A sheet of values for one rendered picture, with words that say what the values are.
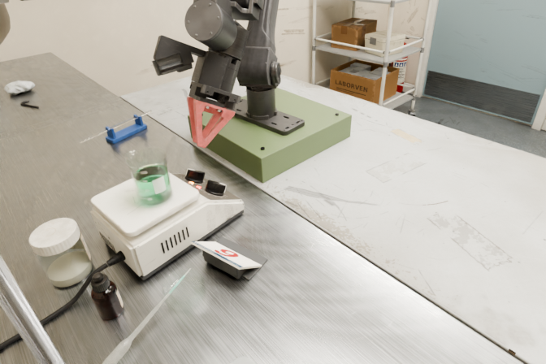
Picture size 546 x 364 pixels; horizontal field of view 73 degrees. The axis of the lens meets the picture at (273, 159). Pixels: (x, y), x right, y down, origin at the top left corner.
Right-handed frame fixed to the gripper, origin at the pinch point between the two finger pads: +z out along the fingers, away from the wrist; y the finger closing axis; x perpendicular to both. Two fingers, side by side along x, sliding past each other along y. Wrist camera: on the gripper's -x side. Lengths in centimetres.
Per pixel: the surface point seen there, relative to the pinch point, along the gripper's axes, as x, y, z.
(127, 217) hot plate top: -9.5, 10.7, 11.3
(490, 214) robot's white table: 44.2, 23.0, -3.0
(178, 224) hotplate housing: -2.6, 11.6, 10.9
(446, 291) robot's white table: 29.1, 31.0, 7.2
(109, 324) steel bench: -9.0, 17.2, 23.1
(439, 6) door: 201, -179, -127
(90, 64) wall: -26, -145, -3
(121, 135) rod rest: -10.5, -33.8, 8.2
